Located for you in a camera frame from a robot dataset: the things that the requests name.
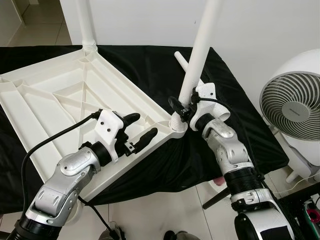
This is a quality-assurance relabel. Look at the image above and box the black shelf rack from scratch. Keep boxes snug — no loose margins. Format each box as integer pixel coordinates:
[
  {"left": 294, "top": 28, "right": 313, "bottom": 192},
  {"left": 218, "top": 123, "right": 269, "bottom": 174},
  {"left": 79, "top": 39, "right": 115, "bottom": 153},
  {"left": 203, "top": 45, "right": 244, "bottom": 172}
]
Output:
[{"left": 277, "top": 187, "right": 320, "bottom": 240}]

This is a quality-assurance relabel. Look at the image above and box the grey right robot foot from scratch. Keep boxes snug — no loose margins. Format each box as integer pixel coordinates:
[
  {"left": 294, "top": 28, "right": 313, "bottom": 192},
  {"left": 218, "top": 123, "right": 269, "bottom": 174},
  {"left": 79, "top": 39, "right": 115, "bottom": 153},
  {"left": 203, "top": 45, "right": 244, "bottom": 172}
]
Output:
[{"left": 162, "top": 230, "right": 196, "bottom": 240}]

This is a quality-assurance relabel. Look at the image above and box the black metal table leg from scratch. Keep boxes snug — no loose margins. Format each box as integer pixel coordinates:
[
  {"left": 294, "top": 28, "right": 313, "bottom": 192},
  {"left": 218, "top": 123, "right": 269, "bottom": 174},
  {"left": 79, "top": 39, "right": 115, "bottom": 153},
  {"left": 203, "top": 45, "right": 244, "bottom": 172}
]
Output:
[{"left": 202, "top": 189, "right": 231, "bottom": 210}]

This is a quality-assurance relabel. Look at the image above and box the grey robot foot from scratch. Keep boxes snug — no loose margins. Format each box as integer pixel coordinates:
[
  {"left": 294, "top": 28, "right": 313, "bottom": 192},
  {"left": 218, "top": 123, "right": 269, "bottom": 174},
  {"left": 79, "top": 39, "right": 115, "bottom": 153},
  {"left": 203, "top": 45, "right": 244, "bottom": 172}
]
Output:
[
  {"left": 100, "top": 227, "right": 126, "bottom": 240},
  {"left": 162, "top": 230, "right": 196, "bottom": 240}
]

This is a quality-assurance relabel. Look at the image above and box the white plastic table top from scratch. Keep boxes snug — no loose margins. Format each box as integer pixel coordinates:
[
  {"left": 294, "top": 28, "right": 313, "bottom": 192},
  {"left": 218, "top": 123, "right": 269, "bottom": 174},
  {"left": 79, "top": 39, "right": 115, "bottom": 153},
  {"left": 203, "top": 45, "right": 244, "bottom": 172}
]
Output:
[{"left": 0, "top": 46, "right": 190, "bottom": 201}]

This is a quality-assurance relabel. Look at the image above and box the grey left robot foot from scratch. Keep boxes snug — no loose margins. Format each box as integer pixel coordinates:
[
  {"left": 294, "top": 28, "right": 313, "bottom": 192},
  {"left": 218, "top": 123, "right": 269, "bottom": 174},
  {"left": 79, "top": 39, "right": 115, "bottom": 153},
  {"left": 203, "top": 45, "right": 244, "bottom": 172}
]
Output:
[{"left": 100, "top": 227, "right": 126, "bottom": 240}]

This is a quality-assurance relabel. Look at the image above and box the pink hair dryer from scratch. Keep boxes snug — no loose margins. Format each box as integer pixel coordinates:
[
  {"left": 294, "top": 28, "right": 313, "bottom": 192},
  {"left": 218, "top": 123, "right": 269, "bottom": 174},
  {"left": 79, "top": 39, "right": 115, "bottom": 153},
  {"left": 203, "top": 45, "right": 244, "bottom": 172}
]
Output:
[{"left": 306, "top": 209, "right": 320, "bottom": 226}]

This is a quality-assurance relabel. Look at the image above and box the black tablecloth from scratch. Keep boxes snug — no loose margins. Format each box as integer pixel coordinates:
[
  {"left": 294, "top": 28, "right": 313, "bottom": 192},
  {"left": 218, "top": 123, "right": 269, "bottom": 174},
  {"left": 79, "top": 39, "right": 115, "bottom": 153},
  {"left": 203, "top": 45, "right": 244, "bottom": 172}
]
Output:
[{"left": 0, "top": 44, "right": 290, "bottom": 213}]

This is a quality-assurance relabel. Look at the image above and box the white stool with pink seat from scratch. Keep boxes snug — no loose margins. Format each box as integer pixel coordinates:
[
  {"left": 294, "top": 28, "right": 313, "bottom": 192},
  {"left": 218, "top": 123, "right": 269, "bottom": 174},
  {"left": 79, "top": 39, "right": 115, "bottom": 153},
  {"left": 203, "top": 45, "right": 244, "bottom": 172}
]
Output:
[{"left": 66, "top": 200, "right": 84, "bottom": 224}]

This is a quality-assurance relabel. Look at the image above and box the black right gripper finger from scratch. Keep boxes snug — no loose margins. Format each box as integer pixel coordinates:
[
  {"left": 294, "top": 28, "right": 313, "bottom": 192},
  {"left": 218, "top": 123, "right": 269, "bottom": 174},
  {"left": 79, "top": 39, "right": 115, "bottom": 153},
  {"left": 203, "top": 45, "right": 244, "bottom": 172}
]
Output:
[{"left": 168, "top": 96, "right": 184, "bottom": 118}]

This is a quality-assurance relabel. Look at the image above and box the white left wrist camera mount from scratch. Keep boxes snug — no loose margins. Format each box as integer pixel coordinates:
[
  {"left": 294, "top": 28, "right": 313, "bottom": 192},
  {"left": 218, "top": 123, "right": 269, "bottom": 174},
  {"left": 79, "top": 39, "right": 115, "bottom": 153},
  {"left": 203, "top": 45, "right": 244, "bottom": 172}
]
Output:
[{"left": 95, "top": 110, "right": 126, "bottom": 163}]

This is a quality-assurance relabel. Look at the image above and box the white round fan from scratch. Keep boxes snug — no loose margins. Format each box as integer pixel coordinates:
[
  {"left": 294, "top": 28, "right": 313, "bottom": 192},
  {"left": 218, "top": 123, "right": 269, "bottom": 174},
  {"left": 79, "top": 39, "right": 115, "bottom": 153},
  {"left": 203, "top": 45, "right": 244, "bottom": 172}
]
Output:
[{"left": 259, "top": 48, "right": 320, "bottom": 183}]

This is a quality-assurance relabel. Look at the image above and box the white plastic table leg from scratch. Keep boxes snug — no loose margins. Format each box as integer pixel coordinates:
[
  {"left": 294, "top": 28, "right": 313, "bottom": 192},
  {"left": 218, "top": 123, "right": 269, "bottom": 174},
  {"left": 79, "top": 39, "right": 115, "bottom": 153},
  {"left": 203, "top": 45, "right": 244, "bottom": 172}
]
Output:
[
  {"left": 75, "top": 0, "right": 99, "bottom": 53},
  {"left": 169, "top": 0, "right": 223, "bottom": 133},
  {"left": 174, "top": 50, "right": 232, "bottom": 123}
]

